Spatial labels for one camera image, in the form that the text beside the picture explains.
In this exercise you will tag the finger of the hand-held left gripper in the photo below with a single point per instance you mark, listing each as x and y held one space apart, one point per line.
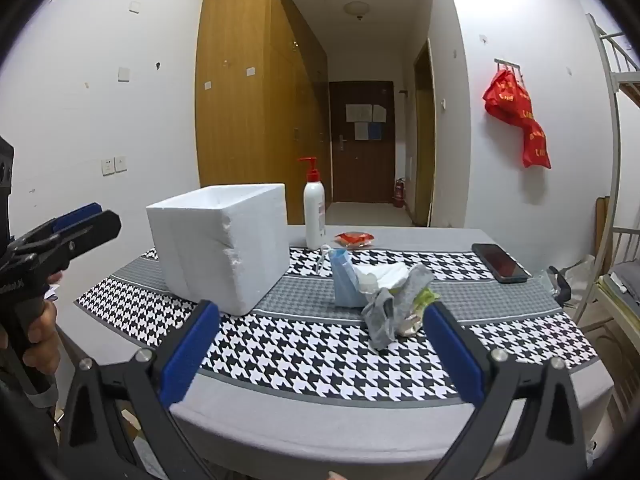
80 216
100 227

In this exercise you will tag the dark brown door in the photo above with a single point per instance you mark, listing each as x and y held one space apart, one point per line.
362 170

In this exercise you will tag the houndstooth tablecloth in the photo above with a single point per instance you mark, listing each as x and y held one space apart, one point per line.
300 355

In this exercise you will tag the metal bunk bed frame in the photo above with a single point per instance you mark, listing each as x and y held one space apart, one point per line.
612 160

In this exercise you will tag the grey sock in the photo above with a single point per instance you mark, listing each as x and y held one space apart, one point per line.
385 310

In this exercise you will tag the wooden wardrobe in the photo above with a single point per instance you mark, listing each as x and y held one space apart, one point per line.
235 110

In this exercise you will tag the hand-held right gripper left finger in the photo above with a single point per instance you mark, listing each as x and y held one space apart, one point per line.
190 355

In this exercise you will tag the wooden side door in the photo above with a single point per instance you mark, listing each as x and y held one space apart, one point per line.
424 150

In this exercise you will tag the red snack packet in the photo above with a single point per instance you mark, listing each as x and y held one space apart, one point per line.
354 239

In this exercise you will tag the wooden boards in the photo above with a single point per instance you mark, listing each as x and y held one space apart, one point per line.
602 225

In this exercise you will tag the white foam box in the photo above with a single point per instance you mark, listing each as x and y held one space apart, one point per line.
200 250

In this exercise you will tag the black smartphone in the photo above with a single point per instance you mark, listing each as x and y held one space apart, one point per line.
500 262

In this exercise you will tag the person's left hand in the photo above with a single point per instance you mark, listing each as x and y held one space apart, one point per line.
45 345

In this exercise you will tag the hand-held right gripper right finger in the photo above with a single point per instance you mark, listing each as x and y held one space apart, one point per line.
452 355

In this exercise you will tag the white paper notice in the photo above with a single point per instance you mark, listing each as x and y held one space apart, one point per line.
379 113
359 113

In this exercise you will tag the blue face mask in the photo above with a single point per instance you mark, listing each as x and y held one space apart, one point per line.
345 285

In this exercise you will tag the white pump bottle red cap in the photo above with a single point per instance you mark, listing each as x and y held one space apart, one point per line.
315 210

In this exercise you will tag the wall hook rack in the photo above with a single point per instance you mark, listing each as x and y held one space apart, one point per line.
507 64

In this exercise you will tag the green snack packet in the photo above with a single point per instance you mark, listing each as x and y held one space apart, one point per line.
425 300

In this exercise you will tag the white wall socket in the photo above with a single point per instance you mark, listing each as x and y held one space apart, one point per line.
108 166
120 163

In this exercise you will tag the ceiling lamp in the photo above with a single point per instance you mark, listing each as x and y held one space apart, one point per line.
357 10

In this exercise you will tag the small red plastic bag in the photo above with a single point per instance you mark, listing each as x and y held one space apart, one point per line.
537 147

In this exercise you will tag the blue paper notice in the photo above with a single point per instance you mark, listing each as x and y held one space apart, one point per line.
369 131

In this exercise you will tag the red fire extinguisher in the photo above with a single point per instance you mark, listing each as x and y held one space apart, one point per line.
398 194

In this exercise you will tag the white wall switch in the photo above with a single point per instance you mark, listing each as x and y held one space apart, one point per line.
123 74

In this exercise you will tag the clear plastic bag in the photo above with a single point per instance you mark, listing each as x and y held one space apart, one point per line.
582 272

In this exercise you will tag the grey mattress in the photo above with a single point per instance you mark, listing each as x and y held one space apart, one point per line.
625 280

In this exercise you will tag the large red plastic bag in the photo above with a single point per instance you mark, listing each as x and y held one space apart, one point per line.
507 100

